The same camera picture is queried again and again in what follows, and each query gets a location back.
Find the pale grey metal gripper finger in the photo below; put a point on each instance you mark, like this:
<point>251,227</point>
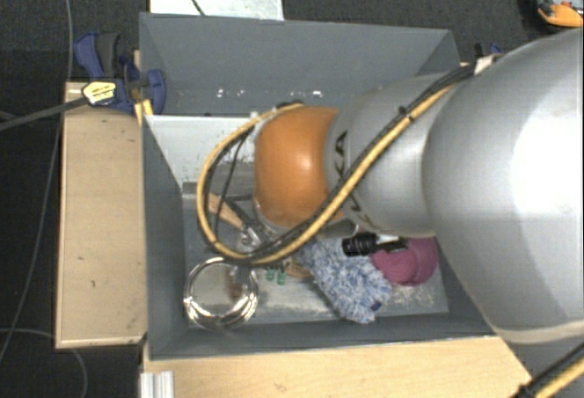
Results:
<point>234,283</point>

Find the tan wooden stick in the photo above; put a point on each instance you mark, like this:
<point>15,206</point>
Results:
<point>222,209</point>

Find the blue and white fluffy cloth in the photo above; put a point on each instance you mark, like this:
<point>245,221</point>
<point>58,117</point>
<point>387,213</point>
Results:
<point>349,286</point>

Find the pale wood board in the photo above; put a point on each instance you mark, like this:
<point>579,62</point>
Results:
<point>102,223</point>

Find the grey metal bin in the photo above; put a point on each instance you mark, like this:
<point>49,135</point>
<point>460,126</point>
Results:
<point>237,63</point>

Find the black cylinder on white bracket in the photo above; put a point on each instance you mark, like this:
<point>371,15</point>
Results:
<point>360,245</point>

